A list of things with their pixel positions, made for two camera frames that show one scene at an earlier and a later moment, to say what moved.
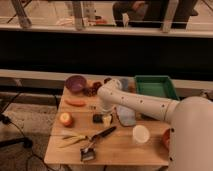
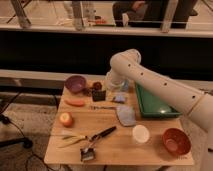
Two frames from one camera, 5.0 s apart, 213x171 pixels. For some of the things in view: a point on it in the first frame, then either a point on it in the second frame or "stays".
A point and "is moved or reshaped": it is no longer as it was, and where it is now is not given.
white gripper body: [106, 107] to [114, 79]
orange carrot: [76, 103] stays
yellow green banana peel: [73, 139] stays
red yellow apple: [66, 119] stays
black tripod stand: [15, 141] stays
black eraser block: [97, 118] is moved or reshaped
